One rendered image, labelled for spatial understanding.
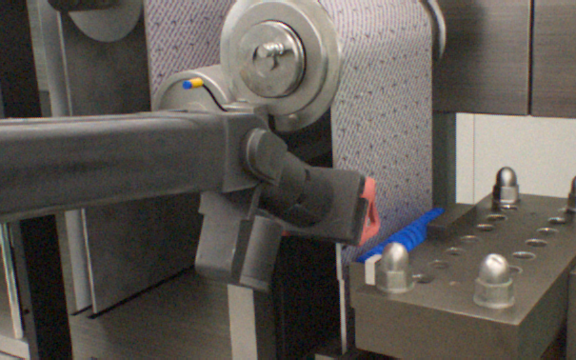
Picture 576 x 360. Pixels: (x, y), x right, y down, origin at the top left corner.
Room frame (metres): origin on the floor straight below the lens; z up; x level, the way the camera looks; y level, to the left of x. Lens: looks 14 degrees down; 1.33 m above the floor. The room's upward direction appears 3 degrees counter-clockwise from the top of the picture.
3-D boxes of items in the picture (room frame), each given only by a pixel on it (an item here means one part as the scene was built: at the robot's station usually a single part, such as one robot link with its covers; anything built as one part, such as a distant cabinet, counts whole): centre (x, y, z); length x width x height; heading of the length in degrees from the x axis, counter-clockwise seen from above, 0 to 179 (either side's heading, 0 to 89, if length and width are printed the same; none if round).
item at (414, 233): (0.85, -0.14, 1.03); 0.21 x 0.04 x 0.03; 146
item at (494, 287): (0.67, -0.19, 1.05); 0.04 x 0.04 x 0.04
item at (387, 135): (0.86, -0.12, 1.11); 0.23 x 0.01 x 0.18; 146
